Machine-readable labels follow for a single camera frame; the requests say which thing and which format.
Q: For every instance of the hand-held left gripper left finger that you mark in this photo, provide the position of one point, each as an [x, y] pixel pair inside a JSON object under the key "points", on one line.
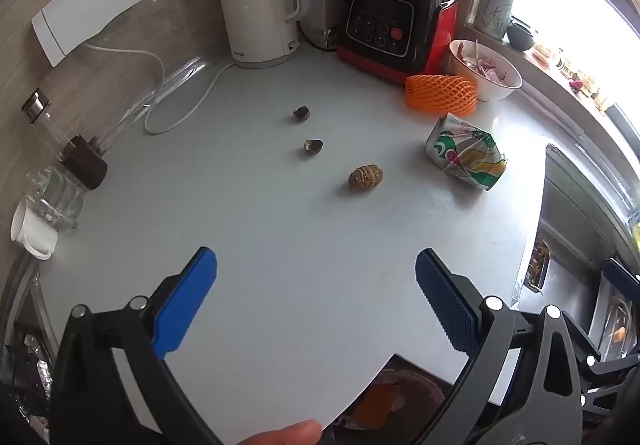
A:
{"points": [[185, 300]]}

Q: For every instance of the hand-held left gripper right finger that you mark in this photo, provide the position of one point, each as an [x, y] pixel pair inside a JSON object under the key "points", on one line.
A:
{"points": [[445, 300]]}

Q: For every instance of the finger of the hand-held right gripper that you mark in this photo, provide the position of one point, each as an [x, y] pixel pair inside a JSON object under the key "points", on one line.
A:
{"points": [[615, 367], [621, 276]]}

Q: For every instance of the dark chestnut shell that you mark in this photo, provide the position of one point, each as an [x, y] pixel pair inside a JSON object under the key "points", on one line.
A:
{"points": [[301, 113], [313, 146]]}

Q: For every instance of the stainless steel sink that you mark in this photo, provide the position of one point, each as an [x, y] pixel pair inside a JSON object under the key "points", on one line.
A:
{"points": [[575, 225]]}

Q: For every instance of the sink strainer with food scraps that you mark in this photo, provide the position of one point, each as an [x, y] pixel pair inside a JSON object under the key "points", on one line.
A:
{"points": [[541, 265]]}

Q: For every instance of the dark waste bin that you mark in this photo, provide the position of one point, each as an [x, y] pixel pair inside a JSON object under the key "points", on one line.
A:
{"points": [[400, 400]]}

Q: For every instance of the brown taro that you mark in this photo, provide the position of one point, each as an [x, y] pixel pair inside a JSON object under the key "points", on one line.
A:
{"points": [[365, 178]]}

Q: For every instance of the crushed green drink can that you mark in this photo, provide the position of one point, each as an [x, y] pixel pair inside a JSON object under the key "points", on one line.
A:
{"points": [[465, 152]]}

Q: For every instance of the clear glass cup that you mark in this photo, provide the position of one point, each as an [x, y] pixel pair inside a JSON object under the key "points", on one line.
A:
{"points": [[55, 197]]}

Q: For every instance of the white mug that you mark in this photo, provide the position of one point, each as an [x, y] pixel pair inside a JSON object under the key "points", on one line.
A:
{"points": [[32, 230]]}

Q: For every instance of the pile of foil packets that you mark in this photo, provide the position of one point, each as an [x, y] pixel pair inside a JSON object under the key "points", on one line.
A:
{"points": [[25, 370]]}

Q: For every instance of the orange foam fruit net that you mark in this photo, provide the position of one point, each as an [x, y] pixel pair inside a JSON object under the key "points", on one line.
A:
{"points": [[440, 95]]}

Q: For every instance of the row of small windowsill bottles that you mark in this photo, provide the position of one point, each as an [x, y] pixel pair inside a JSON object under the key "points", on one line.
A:
{"points": [[575, 75]]}

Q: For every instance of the transparent plastic tube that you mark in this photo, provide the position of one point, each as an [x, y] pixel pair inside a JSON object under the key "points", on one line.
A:
{"points": [[165, 85]]}

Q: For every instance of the white bowl with onion peels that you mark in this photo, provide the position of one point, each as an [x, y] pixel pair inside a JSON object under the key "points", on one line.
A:
{"points": [[482, 75]]}

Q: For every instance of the glass bottle with metal cap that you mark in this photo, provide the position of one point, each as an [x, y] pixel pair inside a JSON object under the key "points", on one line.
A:
{"points": [[42, 115]]}

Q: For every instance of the small dark teapot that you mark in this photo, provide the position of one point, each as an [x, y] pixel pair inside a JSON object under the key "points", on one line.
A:
{"points": [[521, 35]]}

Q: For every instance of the black and red blender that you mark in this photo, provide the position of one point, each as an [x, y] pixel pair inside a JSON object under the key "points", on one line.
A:
{"points": [[390, 20]]}

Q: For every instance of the silver foil wrapped item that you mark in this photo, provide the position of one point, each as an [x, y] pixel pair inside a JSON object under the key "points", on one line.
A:
{"points": [[331, 38]]}

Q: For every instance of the white printed ceramic cup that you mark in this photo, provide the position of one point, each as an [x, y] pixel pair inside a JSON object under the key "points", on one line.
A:
{"points": [[494, 10]]}

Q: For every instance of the white electric kettle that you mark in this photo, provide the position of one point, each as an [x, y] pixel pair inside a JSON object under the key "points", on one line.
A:
{"points": [[252, 0]]}

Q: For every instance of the white wall socket cover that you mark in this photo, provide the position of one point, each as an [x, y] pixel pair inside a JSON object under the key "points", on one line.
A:
{"points": [[85, 7]]}

